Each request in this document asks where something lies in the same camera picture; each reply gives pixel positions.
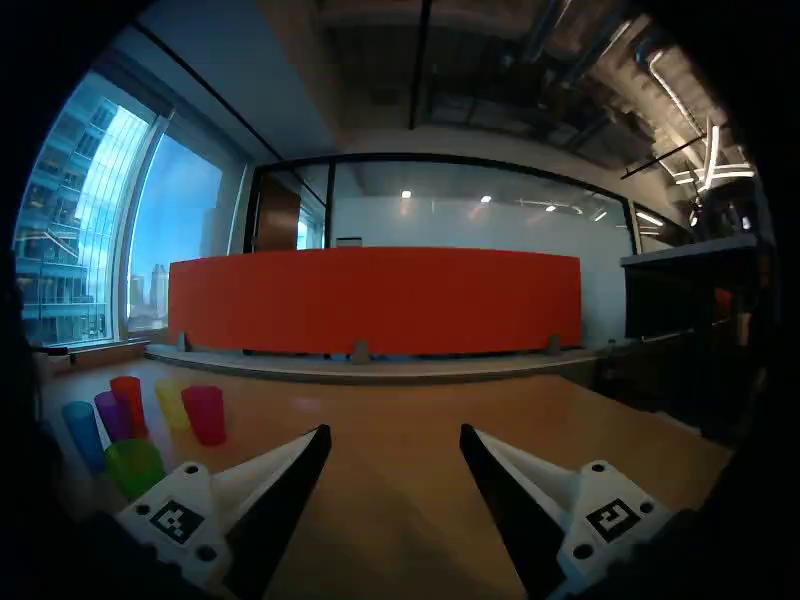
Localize yellow plastic cup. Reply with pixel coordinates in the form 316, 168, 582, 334
154, 377, 191, 434

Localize red plastic cup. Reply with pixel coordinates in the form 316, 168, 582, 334
109, 375, 149, 439

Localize red desk screen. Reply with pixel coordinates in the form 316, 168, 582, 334
144, 245, 611, 384

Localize pink plastic cup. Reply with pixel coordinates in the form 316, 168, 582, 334
181, 385, 228, 448

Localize blue plastic cup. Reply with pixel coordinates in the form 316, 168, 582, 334
61, 401, 108, 475

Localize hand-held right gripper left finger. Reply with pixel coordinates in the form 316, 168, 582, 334
114, 424, 333, 600

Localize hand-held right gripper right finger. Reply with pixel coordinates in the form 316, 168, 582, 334
459, 423, 675, 600

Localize green plastic cup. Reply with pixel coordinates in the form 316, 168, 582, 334
103, 438, 168, 501

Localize purple plastic cup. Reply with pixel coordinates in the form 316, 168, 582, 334
94, 391, 134, 443

